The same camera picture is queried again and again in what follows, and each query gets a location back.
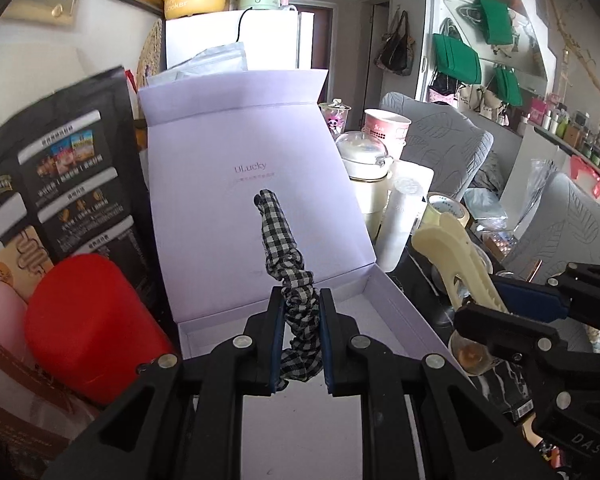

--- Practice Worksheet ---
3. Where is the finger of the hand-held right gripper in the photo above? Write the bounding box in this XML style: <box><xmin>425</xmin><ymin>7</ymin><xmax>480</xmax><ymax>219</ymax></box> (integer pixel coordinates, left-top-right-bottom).
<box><xmin>454</xmin><ymin>304</ymin><xmax>600</xmax><ymax>396</ymax></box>
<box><xmin>492</xmin><ymin>261</ymin><xmax>600</xmax><ymax>333</ymax></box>

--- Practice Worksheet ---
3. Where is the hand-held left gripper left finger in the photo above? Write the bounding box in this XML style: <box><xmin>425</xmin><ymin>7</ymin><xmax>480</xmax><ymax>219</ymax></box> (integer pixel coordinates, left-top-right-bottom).
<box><xmin>39</xmin><ymin>287</ymin><xmax>287</xmax><ymax>480</ymax></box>

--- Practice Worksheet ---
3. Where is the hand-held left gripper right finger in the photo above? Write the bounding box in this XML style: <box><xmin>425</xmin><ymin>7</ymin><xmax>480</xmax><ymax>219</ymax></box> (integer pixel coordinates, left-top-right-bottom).
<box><xmin>320</xmin><ymin>287</ymin><xmax>555</xmax><ymax>480</ymax></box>

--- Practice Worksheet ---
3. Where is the black slim cosmetic box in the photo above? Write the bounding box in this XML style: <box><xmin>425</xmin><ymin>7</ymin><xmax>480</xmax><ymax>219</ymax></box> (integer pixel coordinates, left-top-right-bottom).
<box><xmin>500</xmin><ymin>395</ymin><xmax>536</xmax><ymax>422</ymax></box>

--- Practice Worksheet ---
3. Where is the cream hair claw clip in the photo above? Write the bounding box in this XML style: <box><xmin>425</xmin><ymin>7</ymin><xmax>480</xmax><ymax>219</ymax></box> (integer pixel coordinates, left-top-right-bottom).
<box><xmin>412</xmin><ymin>212</ymin><xmax>510</xmax><ymax>316</ymax></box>

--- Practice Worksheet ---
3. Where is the black white checked scrunchie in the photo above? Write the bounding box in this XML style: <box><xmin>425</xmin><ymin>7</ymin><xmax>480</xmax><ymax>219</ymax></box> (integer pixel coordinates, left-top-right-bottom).
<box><xmin>252</xmin><ymin>189</ymin><xmax>325</xmax><ymax>392</ymax></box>

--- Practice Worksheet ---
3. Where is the lavender gift box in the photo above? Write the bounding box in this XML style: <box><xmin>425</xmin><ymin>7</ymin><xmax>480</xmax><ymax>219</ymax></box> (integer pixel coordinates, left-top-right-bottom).
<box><xmin>137</xmin><ymin>69</ymin><xmax>474</xmax><ymax>480</ymax></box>

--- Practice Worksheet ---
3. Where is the clear glass mug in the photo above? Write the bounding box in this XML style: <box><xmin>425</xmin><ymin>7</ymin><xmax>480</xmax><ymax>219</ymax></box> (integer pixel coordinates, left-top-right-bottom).
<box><xmin>432</xmin><ymin>255</ymin><xmax>496</xmax><ymax>377</ymax></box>

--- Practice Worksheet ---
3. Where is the grey leaf pattern chair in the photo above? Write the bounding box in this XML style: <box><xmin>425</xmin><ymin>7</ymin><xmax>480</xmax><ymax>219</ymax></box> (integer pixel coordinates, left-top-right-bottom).
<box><xmin>504</xmin><ymin>172</ymin><xmax>600</xmax><ymax>356</ymax></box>
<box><xmin>380</xmin><ymin>91</ymin><xmax>495</xmax><ymax>201</ymax></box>

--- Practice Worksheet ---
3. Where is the clear plastic bag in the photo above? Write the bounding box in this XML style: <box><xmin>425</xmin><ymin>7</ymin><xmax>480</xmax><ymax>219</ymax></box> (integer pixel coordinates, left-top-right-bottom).
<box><xmin>517</xmin><ymin>159</ymin><xmax>560</xmax><ymax>226</ymax></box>

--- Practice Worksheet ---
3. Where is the beige tape roll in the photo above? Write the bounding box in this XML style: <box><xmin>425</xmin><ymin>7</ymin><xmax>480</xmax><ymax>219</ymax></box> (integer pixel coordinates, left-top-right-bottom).
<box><xmin>425</xmin><ymin>192</ymin><xmax>470</xmax><ymax>233</ymax></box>

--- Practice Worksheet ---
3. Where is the red plastic rack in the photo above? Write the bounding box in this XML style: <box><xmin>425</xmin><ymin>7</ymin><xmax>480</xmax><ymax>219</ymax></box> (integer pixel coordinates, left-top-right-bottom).
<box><xmin>570</xmin><ymin>155</ymin><xmax>600</xmax><ymax>200</ymax></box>

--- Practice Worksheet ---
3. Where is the white carton box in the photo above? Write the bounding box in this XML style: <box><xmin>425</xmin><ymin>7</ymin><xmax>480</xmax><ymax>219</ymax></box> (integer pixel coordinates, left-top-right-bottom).
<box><xmin>400</xmin><ymin>162</ymin><xmax>435</xmax><ymax>231</ymax></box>

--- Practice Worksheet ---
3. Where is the row of cosmetic bottles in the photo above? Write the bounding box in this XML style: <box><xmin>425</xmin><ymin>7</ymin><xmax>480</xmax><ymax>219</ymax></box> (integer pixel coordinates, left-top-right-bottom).
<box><xmin>517</xmin><ymin>95</ymin><xmax>600</xmax><ymax>176</ymax></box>

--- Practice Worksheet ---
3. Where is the red canister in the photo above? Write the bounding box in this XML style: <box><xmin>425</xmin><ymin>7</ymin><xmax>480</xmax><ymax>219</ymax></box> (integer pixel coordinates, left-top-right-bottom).
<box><xmin>24</xmin><ymin>254</ymin><xmax>178</xmax><ymax>406</ymax></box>

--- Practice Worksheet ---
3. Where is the white lidded pot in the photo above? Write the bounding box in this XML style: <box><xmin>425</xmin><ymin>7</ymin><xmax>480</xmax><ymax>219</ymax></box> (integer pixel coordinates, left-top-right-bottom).
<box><xmin>336</xmin><ymin>131</ymin><xmax>395</xmax><ymax>241</ymax></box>

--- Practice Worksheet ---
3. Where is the green tote bag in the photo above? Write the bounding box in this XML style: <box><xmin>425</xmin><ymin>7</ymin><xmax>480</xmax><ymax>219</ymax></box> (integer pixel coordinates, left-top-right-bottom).
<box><xmin>432</xmin><ymin>34</ymin><xmax>482</xmax><ymax>86</ymax></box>
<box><xmin>474</xmin><ymin>0</ymin><xmax>515</xmax><ymax>46</ymax></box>
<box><xmin>494</xmin><ymin>67</ymin><xmax>523</xmax><ymax>107</ymax></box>

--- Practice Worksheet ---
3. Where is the pink paper cup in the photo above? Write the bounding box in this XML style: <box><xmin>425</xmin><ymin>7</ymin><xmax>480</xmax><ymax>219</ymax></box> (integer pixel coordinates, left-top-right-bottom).
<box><xmin>362</xmin><ymin>108</ymin><xmax>411</xmax><ymax>158</ymax></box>

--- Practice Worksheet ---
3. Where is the pink handbag with black trim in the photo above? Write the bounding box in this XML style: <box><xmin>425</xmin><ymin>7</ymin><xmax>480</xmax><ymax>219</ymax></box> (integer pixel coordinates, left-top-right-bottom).
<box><xmin>428</xmin><ymin>74</ymin><xmax>463</xmax><ymax>106</ymax></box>

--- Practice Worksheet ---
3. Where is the clear cup with panda print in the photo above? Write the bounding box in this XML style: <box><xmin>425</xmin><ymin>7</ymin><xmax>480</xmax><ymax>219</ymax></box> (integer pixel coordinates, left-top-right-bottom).
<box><xmin>319</xmin><ymin>99</ymin><xmax>353</xmax><ymax>141</ymax></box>

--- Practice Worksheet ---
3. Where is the dry branch decoration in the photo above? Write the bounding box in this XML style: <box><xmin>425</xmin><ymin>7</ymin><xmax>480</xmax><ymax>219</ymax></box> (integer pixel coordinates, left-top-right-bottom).
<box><xmin>544</xmin><ymin>0</ymin><xmax>600</xmax><ymax>121</ymax></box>

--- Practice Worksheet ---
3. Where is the pink canister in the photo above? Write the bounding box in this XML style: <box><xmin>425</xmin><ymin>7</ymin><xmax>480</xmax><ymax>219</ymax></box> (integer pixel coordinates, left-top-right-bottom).
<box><xmin>0</xmin><ymin>280</ymin><xmax>36</xmax><ymax>366</ymax></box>

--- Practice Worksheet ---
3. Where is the dark hanging handbag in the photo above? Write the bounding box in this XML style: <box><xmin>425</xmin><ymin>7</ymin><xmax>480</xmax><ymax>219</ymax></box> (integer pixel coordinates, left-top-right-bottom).
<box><xmin>374</xmin><ymin>10</ymin><xmax>418</xmax><ymax>78</ymax></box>

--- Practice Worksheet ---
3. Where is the black printed food pouch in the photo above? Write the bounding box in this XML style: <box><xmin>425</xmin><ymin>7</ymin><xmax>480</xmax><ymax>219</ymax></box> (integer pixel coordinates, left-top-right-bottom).
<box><xmin>0</xmin><ymin>65</ymin><xmax>173</xmax><ymax>321</ymax></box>

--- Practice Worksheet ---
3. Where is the white plastic bag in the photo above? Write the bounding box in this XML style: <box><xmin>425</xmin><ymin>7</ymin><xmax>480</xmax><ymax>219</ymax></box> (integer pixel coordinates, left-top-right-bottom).
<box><xmin>147</xmin><ymin>42</ymin><xmax>248</xmax><ymax>86</ymax></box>

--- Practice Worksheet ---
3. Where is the white mini fridge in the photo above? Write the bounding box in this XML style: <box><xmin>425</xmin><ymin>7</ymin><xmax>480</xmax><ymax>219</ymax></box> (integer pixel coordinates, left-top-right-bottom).
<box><xmin>162</xmin><ymin>9</ymin><xmax>315</xmax><ymax>73</ymax></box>

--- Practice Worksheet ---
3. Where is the brown wooden door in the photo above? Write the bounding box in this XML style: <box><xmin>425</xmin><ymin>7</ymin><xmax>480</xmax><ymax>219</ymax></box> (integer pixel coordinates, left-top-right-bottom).
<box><xmin>310</xmin><ymin>4</ymin><xmax>337</xmax><ymax>73</ymax></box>

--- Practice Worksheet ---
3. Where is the woven straw fan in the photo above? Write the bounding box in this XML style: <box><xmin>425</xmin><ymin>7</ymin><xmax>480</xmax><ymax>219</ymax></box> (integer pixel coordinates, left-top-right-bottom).
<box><xmin>137</xmin><ymin>19</ymin><xmax>163</xmax><ymax>91</ymax></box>

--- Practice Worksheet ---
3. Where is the black power cable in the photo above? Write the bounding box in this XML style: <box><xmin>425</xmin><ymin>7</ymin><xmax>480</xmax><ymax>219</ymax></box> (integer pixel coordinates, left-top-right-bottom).
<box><xmin>235</xmin><ymin>6</ymin><xmax>255</xmax><ymax>43</ymax></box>

